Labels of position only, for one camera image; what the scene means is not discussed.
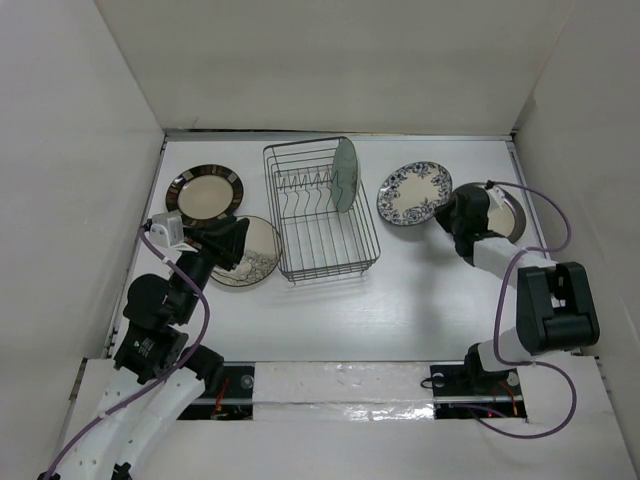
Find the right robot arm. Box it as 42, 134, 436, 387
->
435, 184, 600, 393

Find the grey wire dish rack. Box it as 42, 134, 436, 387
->
263, 136, 381, 284

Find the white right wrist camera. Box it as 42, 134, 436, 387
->
484, 180, 506, 212

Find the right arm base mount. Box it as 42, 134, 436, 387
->
420, 364, 527, 420

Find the green glazed plate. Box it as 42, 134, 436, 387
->
330, 137, 360, 213

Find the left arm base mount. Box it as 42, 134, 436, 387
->
178, 363, 255, 421

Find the black rimmed patterned plate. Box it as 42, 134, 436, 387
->
165, 164, 244, 229

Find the blue floral plate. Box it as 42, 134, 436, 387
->
376, 161, 453, 227

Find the brown rimmed cream plate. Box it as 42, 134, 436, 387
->
453, 182, 527, 243

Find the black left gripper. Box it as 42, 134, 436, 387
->
172, 213, 249, 322

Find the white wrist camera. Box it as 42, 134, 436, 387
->
484, 180, 506, 212
148, 211, 193, 251

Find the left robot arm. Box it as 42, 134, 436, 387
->
40, 212, 250, 479

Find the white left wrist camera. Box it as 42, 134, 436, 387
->
148, 211, 193, 251

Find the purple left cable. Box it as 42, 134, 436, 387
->
47, 227, 211, 480

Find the cream tree pattern plate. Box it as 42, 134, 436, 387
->
211, 216, 283, 287

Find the white foam base block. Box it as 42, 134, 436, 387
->
252, 362, 435, 422

